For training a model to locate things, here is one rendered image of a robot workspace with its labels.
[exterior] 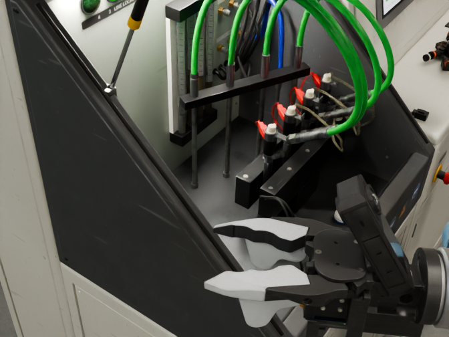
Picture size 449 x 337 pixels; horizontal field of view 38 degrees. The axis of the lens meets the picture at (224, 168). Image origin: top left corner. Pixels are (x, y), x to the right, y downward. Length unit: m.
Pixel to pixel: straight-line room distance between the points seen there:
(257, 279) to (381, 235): 0.11
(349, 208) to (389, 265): 0.07
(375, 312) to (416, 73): 1.25
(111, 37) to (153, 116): 0.27
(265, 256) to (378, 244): 0.13
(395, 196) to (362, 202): 0.91
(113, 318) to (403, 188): 0.71
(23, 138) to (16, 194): 0.20
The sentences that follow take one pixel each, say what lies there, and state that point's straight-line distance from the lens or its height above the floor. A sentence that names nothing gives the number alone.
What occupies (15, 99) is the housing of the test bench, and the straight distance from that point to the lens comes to 1.25.
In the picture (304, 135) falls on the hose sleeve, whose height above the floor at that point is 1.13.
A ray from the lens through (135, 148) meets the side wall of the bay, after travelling 1.06.
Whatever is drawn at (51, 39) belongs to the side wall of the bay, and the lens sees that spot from 1.08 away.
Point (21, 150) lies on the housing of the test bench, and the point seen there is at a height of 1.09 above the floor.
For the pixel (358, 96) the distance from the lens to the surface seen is 1.19.
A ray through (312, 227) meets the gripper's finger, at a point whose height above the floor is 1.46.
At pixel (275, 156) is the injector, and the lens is 1.37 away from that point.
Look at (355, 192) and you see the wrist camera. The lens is 0.56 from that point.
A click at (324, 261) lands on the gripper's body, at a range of 0.60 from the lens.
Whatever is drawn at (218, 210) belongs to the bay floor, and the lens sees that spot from 1.54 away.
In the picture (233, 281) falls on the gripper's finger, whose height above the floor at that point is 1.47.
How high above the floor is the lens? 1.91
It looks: 41 degrees down
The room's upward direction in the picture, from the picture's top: 2 degrees clockwise
